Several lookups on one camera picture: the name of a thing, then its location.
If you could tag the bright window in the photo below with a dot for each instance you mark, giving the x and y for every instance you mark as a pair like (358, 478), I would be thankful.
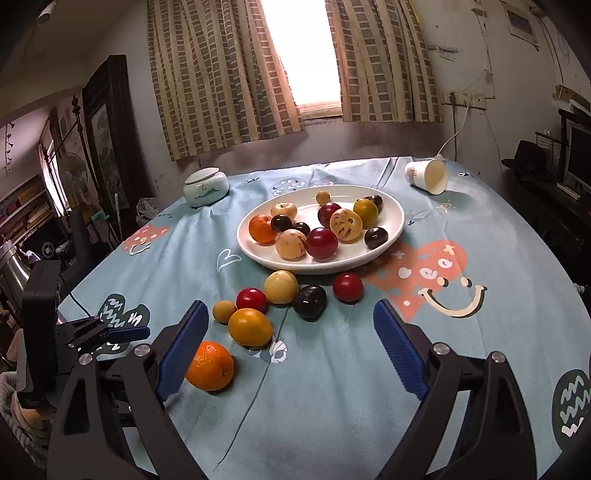
(304, 50)

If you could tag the white wall power strip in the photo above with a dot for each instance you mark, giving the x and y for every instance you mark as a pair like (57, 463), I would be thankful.
(464, 100)

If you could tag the yellow-orange citrus fruit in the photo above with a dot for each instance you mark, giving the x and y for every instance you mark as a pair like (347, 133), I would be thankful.
(366, 213)
(250, 327)

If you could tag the wooden bookshelf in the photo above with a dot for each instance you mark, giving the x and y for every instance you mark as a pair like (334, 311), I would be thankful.
(27, 212)

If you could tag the orange mandarin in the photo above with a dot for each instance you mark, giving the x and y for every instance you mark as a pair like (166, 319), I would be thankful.
(210, 367)
(263, 229)

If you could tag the pale green ceramic jar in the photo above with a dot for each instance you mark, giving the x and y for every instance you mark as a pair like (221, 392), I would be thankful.
(205, 187)

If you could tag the person's left forearm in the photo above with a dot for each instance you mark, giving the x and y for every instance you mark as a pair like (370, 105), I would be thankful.
(9, 383)

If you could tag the pinkish brown round fruit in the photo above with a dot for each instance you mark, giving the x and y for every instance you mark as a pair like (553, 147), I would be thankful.
(284, 208)

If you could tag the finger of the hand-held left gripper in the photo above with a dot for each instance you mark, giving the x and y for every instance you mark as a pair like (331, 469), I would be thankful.
(83, 328)
(129, 333)

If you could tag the light blue printed tablecloth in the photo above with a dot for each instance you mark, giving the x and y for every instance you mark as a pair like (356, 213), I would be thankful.
(323, 392)

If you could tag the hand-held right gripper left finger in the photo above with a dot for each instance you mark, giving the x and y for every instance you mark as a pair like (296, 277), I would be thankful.
(178, 355)

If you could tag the black media stand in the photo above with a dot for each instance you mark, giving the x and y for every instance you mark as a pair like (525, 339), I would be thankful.
(554, 217)

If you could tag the beige speckled round fruit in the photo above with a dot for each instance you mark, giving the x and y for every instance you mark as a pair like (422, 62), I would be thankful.
(291, 245)

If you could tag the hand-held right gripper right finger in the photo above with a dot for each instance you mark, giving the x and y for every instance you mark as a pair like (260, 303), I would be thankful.
(399, 353)

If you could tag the dark framed picture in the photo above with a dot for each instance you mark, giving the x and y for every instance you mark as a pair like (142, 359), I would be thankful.
(111, 138)

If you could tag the clear plastic bag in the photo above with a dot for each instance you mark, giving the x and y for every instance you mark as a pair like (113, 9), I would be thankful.
(147, 212)

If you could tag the pale yellow round fruit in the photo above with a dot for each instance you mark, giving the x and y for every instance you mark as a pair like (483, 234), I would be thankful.
(280, 286)

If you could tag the white oval plate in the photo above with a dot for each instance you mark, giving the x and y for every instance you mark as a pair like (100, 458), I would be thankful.
(392, 217)

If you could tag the stainless steel pot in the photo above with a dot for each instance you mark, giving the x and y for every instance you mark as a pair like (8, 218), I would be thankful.
(14, 272)

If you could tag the small tan longan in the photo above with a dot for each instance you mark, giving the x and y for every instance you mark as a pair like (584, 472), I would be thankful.
(224, 311)

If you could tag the red plum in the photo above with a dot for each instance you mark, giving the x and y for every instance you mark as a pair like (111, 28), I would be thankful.
(328, 213)
(251, 299)
(322, 243)
(347, 287)

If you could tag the black monitor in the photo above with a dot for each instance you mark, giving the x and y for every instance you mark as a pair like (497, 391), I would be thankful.
(579, 152)

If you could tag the checkered curtain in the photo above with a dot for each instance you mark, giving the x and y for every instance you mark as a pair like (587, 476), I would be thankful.
(383, 60)
(217, 78)

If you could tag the person's left hand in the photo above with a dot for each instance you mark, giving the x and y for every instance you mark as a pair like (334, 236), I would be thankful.
(30, 415)

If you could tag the electric fan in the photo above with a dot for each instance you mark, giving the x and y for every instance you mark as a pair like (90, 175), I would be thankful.
(73, 173)

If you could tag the small dark purple plum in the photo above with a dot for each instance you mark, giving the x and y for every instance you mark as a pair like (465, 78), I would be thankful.
(302, 228)

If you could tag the beige fruit with brown marks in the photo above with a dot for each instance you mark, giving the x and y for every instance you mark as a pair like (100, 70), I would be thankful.
(346, 225)

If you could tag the black hat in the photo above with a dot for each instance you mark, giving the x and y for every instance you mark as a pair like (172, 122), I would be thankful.
(528, 161)

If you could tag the cardboard box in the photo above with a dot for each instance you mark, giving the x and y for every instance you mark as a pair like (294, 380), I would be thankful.
(572, 98)

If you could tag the white paper cup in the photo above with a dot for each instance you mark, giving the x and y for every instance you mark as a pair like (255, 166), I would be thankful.
(427, 175)

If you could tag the small yellow round fruit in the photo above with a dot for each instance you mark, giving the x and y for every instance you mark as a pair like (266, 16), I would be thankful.
(323, 197)

